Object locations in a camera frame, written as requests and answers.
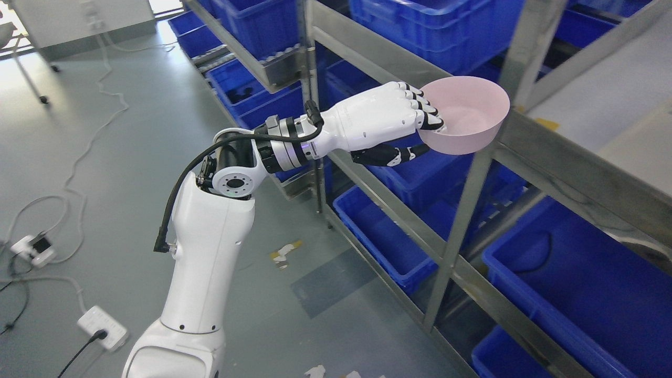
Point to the white power adapter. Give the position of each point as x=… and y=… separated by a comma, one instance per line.
x=35, y=249

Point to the steel shelf rack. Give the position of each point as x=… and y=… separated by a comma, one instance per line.
x=622, y=206

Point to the white power strip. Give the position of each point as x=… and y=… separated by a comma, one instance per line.
x=96, y=319

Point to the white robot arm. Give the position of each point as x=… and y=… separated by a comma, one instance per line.
x=210, y=211

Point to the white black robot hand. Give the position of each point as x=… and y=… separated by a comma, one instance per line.
x=364, y=124

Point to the pink plastic bowl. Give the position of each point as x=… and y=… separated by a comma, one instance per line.
x=472, y=109

